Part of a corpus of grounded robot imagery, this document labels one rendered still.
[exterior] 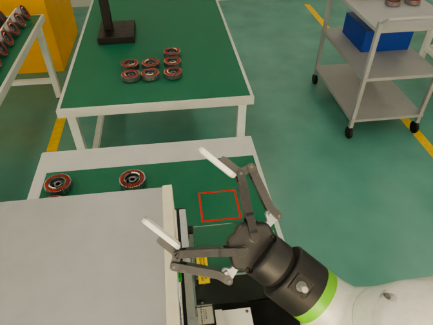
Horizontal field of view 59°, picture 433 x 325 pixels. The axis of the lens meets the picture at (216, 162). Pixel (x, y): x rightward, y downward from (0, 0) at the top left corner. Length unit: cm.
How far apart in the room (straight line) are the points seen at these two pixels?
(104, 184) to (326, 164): 179
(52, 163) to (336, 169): 196
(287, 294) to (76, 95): 195
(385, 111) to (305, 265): 284
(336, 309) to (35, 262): 53
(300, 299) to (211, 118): 281
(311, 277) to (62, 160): 149
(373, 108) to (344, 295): 282
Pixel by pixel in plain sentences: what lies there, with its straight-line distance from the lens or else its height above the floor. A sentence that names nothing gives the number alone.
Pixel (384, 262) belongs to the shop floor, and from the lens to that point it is 251.
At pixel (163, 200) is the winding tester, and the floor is 132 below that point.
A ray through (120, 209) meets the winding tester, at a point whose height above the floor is 132.
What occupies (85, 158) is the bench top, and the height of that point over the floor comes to 75.
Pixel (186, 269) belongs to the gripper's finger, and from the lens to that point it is 59.
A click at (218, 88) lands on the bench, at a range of 228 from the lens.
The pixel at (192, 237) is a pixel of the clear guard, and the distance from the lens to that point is 107.
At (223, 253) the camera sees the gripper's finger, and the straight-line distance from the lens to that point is 59.
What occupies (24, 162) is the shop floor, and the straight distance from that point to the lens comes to 323.
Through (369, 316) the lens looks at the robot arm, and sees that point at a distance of 57.
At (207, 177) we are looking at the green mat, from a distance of 168.
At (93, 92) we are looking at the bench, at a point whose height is 75.
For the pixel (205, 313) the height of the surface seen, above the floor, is 92.
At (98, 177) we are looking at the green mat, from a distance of 176.
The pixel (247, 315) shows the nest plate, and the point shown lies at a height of 78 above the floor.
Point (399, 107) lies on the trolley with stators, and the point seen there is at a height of 19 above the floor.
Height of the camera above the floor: 192
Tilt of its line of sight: 42 degrees down
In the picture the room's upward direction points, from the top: straight up
